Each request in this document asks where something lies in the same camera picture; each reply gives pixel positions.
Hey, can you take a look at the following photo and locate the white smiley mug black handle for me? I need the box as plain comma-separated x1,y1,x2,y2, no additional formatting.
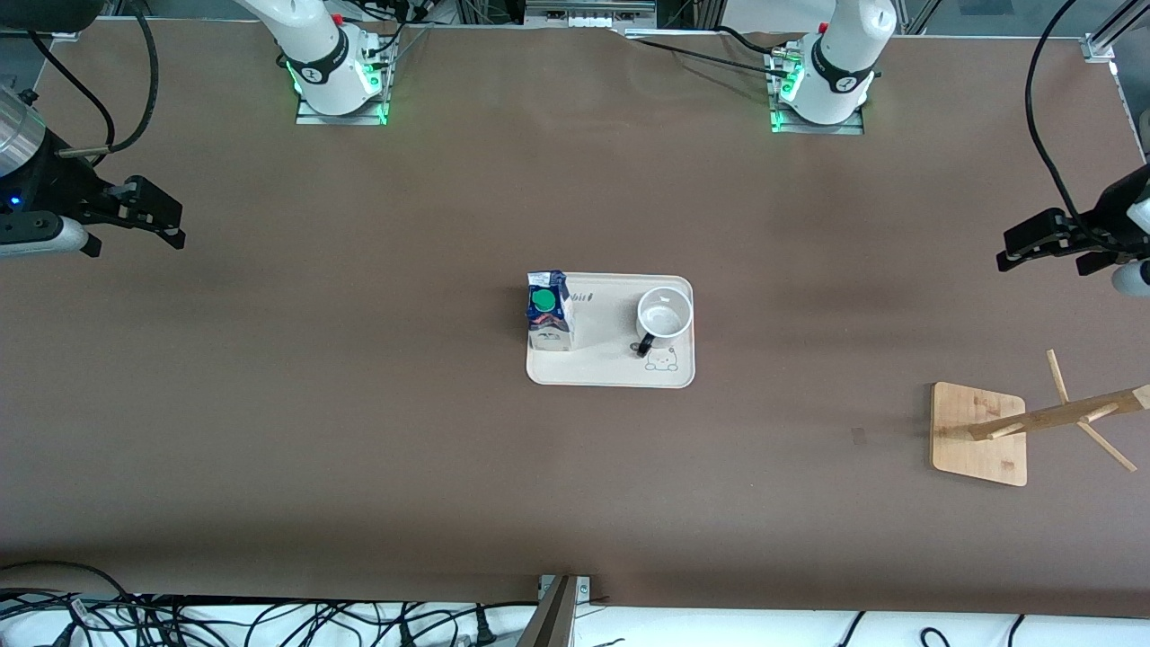
634,287,694,359

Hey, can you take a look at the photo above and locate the blue white milk carton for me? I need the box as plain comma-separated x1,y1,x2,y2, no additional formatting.
525,270,576,353

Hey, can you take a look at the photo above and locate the cream rabbit print tray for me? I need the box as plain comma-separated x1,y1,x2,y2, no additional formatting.
526,272,697,389

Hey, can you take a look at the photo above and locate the wooden mug tree stand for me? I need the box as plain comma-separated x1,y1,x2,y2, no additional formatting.
930,349,1150,488

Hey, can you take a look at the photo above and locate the white power strip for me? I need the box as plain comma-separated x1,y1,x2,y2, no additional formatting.
525,0,658,29

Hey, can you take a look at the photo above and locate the dark metal bar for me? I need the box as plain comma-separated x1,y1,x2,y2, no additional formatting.
517,575,578,647

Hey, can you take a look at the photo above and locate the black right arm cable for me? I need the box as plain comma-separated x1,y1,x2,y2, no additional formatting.
25,0,159,158

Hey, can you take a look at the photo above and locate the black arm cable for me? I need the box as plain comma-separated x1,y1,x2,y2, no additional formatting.
1026,0,1097,239
25,0,159,158

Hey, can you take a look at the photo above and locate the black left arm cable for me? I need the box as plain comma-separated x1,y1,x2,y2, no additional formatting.
1026,0,1097,239

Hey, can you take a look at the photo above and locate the aluminium arm base plate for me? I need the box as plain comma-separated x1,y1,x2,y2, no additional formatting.
768,40,866,137
296,27,390,127

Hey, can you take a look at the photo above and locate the aluminium frame profile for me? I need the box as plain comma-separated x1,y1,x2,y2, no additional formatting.
1081,0,1150,64

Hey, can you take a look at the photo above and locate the thick black looped cable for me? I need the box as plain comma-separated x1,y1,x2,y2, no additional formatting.
0,561,137,623

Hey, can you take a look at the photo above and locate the long black table cable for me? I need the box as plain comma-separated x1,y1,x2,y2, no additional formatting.
627,38,797,82

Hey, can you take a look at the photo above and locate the silver metal bracket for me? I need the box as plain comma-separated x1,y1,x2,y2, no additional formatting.
537,573,593,605

